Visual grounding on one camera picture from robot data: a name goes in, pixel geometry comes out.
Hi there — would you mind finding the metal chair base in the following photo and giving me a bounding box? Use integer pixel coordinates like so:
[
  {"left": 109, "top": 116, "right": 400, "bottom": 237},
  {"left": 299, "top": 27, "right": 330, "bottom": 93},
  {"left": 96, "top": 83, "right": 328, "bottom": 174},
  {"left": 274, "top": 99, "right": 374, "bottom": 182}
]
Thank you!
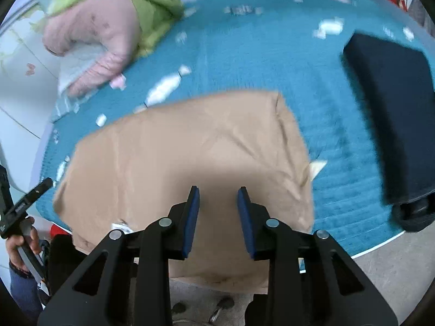
[{"left": 172, "top": 296, "right": 236, "bottom": 326}]

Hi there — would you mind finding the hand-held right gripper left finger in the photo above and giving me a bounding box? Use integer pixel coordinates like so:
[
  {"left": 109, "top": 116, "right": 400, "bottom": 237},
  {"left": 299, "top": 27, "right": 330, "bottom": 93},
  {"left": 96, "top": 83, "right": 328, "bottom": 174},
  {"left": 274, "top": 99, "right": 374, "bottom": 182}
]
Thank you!
[{"left": 37, "top": 186, "right": 200, "bottom": 326}]

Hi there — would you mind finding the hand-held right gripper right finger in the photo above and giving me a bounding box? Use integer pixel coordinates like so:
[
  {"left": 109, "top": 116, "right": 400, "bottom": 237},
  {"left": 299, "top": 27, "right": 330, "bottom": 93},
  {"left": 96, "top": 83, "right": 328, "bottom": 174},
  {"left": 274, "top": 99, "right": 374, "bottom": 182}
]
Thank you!
[{"left": 237, "top": 187, "right": 399, "bottom": 326}]

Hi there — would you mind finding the dark navy folded garment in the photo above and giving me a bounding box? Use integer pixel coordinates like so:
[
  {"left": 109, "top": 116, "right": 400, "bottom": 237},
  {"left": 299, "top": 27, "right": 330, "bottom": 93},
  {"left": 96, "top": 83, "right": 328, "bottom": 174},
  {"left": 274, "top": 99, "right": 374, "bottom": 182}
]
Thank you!
[{"left": 341, "top": 31, "right": 435, "bottom": 206}]

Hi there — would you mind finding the white printed sheet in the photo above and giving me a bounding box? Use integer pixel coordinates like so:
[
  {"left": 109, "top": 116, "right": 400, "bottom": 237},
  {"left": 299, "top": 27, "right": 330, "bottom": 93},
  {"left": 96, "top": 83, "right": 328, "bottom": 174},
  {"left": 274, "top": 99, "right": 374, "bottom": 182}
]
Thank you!
[{"left": 0, "top": 0, "right": 65, "bottom": 191}]

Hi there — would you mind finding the pale blue folded cloth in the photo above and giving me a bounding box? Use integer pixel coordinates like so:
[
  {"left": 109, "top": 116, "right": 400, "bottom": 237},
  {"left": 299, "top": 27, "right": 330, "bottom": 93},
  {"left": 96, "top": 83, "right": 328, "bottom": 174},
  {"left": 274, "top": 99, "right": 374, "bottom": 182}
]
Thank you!
[{"left": 51, "top": 42, "right": 114, "bottom": 123}]

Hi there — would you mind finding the pink fleece cloth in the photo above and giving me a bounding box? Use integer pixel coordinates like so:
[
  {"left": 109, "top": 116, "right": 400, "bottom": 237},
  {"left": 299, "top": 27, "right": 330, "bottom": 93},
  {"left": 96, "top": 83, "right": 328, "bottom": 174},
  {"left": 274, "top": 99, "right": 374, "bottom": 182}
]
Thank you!
[{"left": 42, "top": 0, "right": 141, "bottom": 97}]

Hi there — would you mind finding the person's left hand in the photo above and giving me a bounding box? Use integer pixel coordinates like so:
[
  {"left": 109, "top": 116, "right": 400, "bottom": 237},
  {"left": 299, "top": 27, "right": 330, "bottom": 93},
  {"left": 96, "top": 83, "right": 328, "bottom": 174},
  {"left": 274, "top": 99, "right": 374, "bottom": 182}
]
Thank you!
[{"left": 6, "top": 217, "right": 42, "bottom": 273}]

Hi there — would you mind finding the black round object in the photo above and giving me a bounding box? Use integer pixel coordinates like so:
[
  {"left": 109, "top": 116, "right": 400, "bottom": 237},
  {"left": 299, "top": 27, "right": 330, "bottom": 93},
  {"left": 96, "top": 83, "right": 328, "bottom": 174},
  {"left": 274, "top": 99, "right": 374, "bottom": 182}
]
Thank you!
[{"left": 390, "top": 195, "right": 435, "bottom": 233}]

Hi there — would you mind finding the tan garment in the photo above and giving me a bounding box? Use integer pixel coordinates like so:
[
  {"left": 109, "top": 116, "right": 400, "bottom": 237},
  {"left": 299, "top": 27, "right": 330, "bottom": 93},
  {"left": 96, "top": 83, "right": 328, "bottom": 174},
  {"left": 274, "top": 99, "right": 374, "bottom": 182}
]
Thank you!
[{"left": 52, "top": 90, "right": 328, "bottom": 294}]

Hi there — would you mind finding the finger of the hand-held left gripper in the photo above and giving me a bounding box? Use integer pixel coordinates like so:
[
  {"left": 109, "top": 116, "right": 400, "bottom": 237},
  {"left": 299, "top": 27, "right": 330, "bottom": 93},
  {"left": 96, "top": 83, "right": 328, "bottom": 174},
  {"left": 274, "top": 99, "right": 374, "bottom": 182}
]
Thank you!
[{"left": 12, "top": 177, "right": 55, "bottom": 216}]

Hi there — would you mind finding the teal patterned blanket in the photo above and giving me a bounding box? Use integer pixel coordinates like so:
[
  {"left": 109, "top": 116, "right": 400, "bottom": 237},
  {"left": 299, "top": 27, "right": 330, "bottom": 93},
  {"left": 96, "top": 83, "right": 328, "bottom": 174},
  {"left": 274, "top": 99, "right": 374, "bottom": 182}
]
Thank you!
[{"left": 36, "top": 0, "right": 435, "bottom": 259}]

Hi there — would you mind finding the person's left forearm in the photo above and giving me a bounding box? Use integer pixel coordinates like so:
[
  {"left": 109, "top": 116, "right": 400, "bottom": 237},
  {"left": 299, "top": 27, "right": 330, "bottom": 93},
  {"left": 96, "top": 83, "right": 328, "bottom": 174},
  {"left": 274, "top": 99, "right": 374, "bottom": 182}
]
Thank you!
[{"left": 8, "top": 261, "right": 43, "bottom": 316}]

